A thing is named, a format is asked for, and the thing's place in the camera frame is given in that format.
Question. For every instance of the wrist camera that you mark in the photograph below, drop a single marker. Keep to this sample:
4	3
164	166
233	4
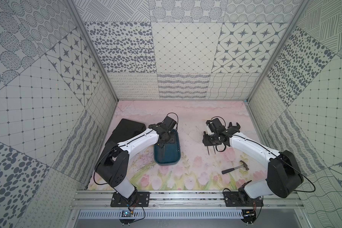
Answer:
214	125
169	123

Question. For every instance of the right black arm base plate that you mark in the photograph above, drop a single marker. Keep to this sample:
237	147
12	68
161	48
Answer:
239	199

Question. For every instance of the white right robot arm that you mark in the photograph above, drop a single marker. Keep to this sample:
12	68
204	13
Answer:
283	172

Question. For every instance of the hammer with black handle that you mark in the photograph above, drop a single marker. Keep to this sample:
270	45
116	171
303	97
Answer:
243	165

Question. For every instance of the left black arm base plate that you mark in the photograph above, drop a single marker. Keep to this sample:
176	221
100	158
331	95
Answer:
137	199

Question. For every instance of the aluminium mounting rail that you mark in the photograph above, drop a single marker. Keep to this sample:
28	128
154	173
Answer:
93	200

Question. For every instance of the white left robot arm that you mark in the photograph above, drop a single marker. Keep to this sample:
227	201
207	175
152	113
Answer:
112	165

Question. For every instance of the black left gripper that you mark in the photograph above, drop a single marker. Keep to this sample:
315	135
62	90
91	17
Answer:
165	136

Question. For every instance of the black adjustable wrench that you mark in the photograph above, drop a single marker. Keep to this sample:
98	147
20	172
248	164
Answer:
234	128

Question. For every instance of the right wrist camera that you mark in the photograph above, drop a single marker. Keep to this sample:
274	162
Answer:
214	125

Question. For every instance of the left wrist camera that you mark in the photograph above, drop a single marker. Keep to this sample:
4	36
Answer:
169	123

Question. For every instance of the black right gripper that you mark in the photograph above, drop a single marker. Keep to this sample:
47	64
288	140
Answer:
206	142

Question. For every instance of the teal plastic storage box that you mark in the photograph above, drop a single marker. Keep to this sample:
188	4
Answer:
168	153

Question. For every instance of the white slotted cable duct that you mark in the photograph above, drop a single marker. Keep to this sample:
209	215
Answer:
160	214

